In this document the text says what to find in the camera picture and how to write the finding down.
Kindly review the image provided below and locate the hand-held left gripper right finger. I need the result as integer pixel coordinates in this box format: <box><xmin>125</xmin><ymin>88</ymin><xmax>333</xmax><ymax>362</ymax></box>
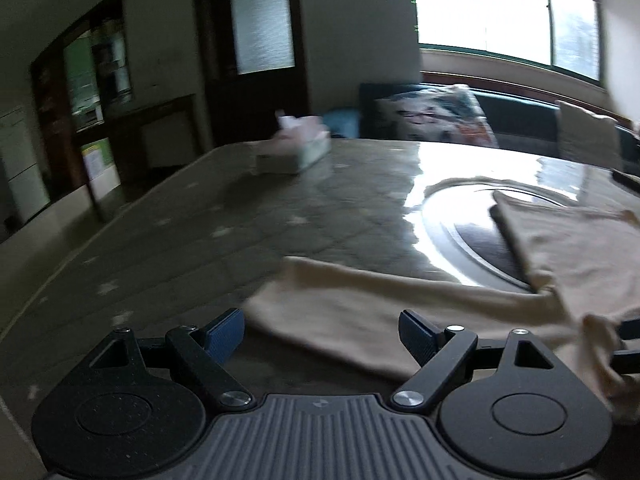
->
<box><xmin>391</xmin><ymin>309</ymin><xmax>559</xmax><ymax>408</ymax></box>

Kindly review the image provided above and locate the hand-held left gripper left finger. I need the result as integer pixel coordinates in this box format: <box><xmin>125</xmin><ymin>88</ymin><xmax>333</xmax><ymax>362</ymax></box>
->
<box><xmin>87</xmin><ymin>308</ymin><xmax>254</xmax><ymax>408</ymax></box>

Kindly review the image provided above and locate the cream garment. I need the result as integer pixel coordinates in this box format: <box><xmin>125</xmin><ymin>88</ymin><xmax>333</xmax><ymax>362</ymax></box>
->
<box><xmin>244</xmin><ymin>190</ymin><xmax>640</xmax><ymax>423</ymax></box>

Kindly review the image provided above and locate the black round cooktop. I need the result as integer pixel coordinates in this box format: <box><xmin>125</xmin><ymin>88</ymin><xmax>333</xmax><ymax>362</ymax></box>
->
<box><xmin>421</xmin><ymin>182</ymin><xmax>556</xmax><ymax>292</ymax></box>

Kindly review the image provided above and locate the plain white pillow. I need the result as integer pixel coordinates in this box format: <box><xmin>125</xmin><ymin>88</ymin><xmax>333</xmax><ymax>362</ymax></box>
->
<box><xmin>555</xmin><ymin>100</ymin><xmax>626</xmax><ymax>172</ymax></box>

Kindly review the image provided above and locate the tissue box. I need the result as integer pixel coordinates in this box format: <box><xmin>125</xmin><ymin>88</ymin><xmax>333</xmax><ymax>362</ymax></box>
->
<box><xmin>256</xmin><ymin>110</ymin><xmax>332</xmax><ymax>176</ymax></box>

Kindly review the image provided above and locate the dark wooden cabinet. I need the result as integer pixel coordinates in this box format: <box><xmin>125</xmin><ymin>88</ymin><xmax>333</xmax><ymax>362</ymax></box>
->
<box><xmin>107</xmin><ymin>94</ymin><xmax>202</xmax><ymax>181</ymax></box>

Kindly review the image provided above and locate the butterfly print pillow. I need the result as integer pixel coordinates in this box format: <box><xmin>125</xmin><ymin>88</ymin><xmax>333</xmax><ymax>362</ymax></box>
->
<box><xmin>374</xmin><ymin>85</ymin><xmax>500</xmax><ymax>149</ymax></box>

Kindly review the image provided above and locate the teal sofa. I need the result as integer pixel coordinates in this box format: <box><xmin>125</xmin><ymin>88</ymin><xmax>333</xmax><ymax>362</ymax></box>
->
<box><xmin>320</xmin><ymin>82</ymin><xmax>640</xmax><ymax>171</ymax></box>

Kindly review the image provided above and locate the white refrigerator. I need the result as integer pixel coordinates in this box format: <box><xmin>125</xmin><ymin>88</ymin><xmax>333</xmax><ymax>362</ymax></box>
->
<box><xmin>0</xmin><ymin>105</ymin><xmax>52</xmax><ymax>233</ymax></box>

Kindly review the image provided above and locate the dark door with frosted glass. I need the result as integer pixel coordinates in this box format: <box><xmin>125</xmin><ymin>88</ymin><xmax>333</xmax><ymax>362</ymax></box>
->
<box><xmin>194</xmin><ymin>0</ymin><xmax>308</xmax><ymax>147</ymax></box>

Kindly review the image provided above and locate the green framed window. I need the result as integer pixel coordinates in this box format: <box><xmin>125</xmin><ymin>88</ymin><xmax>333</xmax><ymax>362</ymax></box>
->
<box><xmin>407</xmin><ymin>0</ymin><xmax>603</xmax><ymax>83</ymax></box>

